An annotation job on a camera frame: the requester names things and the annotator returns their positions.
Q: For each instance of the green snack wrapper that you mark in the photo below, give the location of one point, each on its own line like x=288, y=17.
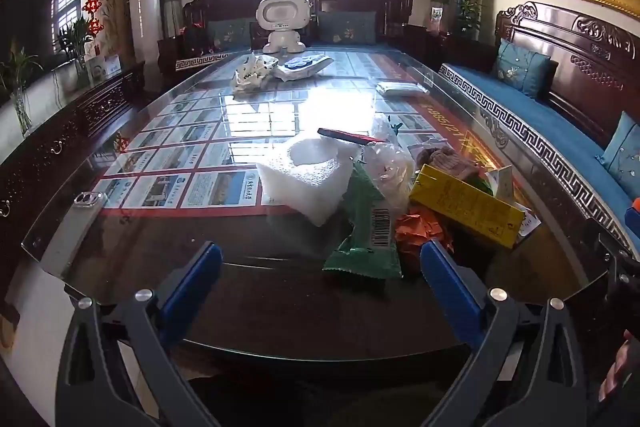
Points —
x=365, y=227

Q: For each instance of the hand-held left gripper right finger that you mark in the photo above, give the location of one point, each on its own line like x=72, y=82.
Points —
x=450, y=287

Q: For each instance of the orange wrapper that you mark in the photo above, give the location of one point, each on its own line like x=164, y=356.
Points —
x=417, y=229

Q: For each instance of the crumpled white plastic bag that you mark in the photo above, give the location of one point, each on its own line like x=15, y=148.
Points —
x=252, y=74

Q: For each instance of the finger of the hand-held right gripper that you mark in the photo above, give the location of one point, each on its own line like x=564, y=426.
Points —
x=621, y=269

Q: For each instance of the teal embroidered cushion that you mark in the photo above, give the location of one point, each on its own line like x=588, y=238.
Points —
x=227, y=33
x=520, y=69
x=347, y=27
x=622, y=157

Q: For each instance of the white robot toy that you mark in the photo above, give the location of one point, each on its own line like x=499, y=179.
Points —
x=282, y=14

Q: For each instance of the yellow carton box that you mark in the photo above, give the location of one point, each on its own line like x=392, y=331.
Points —
x=465, y=204

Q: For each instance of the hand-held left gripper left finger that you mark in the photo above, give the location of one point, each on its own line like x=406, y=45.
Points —
x=192, y=287

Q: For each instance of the white folded cloth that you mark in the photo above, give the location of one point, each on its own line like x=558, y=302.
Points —
x=402, y=88

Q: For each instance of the silver smartphone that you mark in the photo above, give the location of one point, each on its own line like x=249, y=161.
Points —
x=70, y=232

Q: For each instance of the dark wooden side table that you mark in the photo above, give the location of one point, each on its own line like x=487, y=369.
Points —
x=450, y=47

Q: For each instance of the small white box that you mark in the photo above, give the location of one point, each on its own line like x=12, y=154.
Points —
x=102, y=67

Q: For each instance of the dark wooden television cabinet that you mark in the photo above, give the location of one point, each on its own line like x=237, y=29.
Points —
x=50, y=132

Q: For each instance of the person's right hand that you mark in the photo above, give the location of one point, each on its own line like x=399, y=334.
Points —
x=616, y=364

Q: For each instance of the blue and white packet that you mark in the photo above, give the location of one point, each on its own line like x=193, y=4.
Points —
x=305, y=66

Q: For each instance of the blue sofa seat mat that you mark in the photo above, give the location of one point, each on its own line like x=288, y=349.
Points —
x=200, y=59
x=540, y=117

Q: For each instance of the brown knitted item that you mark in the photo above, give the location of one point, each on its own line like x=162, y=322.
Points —
x=445, y=157

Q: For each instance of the bamboo plant in glass vase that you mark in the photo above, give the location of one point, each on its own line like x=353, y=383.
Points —
x=20, y=107
x=75, y=42

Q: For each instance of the printed table poster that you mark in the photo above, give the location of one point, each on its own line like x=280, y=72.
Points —
x=200, y=132

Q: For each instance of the clear plastic bag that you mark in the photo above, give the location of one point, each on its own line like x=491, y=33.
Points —
x=390, y=167

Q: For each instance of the white foam sheet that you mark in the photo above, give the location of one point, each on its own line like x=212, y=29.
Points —
x=310, y=177

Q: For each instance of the small picture stand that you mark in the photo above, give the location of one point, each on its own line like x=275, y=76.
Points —
x=437, y=17

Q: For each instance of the black flat television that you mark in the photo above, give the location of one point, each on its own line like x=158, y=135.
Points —
x=30, y=27

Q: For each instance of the green potted plant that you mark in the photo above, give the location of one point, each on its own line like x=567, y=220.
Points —
x=470, y=12

